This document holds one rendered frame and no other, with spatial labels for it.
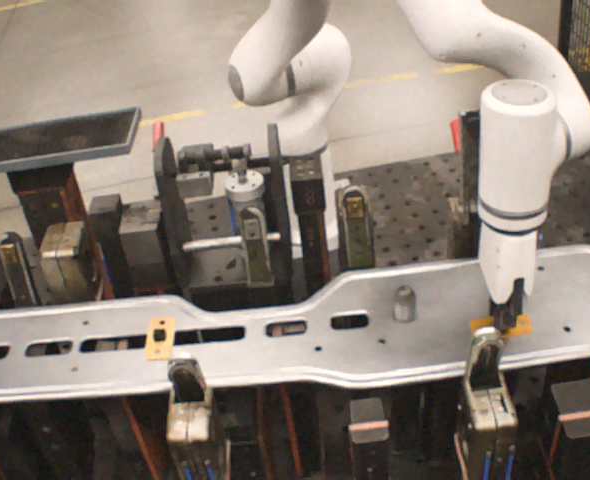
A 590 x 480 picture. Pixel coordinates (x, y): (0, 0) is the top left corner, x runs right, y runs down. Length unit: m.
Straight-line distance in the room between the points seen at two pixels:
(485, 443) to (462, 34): 0.46
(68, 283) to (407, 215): 0.86
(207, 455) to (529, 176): 0.48
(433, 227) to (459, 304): 0.66
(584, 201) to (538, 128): 1.03
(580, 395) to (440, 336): 0.20
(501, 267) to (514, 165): 0.14
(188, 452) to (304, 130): 0.72
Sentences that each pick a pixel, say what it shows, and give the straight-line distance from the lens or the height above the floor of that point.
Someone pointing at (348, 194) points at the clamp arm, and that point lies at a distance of 1.09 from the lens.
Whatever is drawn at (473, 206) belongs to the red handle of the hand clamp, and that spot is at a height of 1.07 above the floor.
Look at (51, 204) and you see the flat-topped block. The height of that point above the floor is 1.05.
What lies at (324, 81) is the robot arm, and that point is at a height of 1.12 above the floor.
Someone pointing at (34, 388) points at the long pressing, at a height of 1.00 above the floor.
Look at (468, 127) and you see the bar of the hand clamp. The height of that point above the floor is 1.21.
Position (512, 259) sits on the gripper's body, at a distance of 0.88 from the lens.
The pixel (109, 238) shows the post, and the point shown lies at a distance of 1.20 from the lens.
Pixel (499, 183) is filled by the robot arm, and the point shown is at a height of 1.25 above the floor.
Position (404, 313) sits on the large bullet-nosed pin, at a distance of 1.01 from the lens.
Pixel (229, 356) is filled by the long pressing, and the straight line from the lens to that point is 1.01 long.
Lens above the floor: 1.71
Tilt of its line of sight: 37 degrees down
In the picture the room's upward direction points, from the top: 7 degrees counter-clockwise
